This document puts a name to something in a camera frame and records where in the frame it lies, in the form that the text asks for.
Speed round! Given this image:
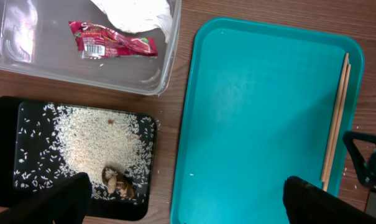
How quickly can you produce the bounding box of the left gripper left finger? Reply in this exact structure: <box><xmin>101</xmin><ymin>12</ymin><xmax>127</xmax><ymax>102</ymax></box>
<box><xmin>0</xmin><ymin>172</ymin><xmax>92</xmax><ymax>224</ymax></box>

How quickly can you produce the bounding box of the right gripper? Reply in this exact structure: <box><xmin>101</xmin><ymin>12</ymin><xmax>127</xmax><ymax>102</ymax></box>
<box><xmin>342</xmin><ymin>131</ymin><xmax>376</xmax><ymax>193</ymax></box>

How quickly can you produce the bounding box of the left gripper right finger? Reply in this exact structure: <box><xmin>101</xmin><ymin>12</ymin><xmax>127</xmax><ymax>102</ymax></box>
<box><xmin>283</xmin><ymin>176</ymin><xmax>376</xmax><ymax>224</ymax></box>

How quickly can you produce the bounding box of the brown food scrap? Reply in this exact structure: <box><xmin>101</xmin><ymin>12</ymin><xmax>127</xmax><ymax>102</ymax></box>
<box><xmin>102</xmin><ymin>166</ymin><xmax>135</xmax><ymax>199</ymax></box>

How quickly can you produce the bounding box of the red snack wrapper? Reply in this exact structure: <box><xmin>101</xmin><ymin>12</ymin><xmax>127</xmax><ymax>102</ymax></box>
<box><xmin>69</xmin><ymin>21</ymin><xmax>158</xmax><ymax>59</ymax></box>

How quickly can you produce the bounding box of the white napkin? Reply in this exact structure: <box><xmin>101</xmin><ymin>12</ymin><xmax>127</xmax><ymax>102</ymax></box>
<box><xmin>91</xmin><ymin>0</ymin><xmax>173</xmax><ymax>44</ymax></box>

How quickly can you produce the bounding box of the black tray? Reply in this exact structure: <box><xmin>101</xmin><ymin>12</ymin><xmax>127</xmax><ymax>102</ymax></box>
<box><xmin>0</xmin><ymin>96</ymin><xmax>157</xmax><ymax>221</ymax></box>

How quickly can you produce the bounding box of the teal serving tray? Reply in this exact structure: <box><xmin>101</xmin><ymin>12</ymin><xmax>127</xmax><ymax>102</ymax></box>
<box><xmin>170</xmin><ymin>17</ymin><xmax>365</xmax><ymax>223</ymax></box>

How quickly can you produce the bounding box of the clear plastic bin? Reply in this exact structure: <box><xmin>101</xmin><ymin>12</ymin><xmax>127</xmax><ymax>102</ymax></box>
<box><xmin>0</xmin><ymin>0</ymin><xmax>181</xmax><ymax>95</ymax></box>

